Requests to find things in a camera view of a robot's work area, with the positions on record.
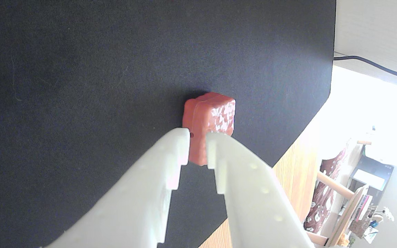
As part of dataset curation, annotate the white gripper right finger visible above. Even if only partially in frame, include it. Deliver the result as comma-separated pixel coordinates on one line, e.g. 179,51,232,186
206,132,315,248

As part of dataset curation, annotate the red-brown square toy block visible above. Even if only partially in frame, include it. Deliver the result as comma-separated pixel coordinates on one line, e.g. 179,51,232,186
182,92,236,166

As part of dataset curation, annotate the thin black floor cable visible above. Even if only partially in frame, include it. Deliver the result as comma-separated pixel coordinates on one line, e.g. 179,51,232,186
333,55,397,83

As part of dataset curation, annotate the red patterned cloth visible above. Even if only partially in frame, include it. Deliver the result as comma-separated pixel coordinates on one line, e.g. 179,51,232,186
304,149,349,235

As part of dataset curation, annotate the black desk mat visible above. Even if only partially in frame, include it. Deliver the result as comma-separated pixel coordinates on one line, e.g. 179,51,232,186
0,0,337,248

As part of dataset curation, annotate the dark box with white label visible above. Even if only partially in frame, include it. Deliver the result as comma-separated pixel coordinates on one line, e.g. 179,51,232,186
349,154,394,192

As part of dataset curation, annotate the wooden chair frame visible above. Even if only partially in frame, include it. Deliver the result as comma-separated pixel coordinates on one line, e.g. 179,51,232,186
307,138,373,248

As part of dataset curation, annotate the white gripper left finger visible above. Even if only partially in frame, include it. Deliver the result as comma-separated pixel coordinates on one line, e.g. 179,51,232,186
47,127,191,248

